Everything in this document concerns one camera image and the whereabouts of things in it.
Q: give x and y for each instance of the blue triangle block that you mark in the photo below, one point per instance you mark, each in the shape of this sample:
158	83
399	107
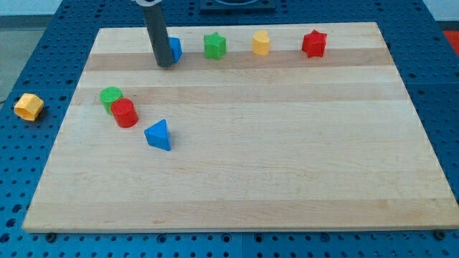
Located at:
157	135

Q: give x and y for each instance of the yellow hexagon block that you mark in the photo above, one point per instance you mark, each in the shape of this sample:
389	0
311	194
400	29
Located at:
29	106

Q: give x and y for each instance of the blue cube block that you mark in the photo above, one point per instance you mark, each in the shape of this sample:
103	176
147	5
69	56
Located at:
175	45

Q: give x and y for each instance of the red cylinder block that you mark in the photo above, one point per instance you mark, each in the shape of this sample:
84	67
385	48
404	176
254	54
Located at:
124	113

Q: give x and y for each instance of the green cylinder block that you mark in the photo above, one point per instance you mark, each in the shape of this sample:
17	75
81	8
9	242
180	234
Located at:
108	96

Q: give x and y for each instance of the green star block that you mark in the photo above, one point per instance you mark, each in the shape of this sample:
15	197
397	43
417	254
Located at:
215	46

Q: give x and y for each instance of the red star block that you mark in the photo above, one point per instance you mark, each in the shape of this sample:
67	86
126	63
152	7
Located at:
314	44

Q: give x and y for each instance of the silver rod mounting flange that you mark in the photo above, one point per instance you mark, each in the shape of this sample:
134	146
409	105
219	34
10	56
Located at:
147	3

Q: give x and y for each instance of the light wooden board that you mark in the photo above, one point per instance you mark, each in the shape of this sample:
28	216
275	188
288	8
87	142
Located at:
276	143

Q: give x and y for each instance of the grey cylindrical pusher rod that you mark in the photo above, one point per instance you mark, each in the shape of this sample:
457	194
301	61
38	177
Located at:
158	35

